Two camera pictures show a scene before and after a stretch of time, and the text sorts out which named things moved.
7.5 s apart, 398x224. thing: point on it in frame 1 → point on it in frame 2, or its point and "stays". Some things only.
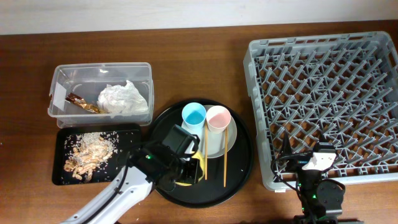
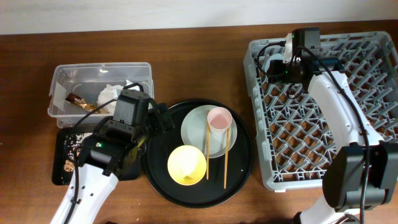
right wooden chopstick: (225, 157) stays
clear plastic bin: (102, 94) stays
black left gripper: (193, 173) → (157, 125)
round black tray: (211, 192) stays
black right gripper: (296, 161) → (273, 73)
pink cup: (218, 117) stays
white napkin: (122, 98) stays
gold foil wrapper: (87, 106) stays
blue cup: (193, 118) → (274, 56)
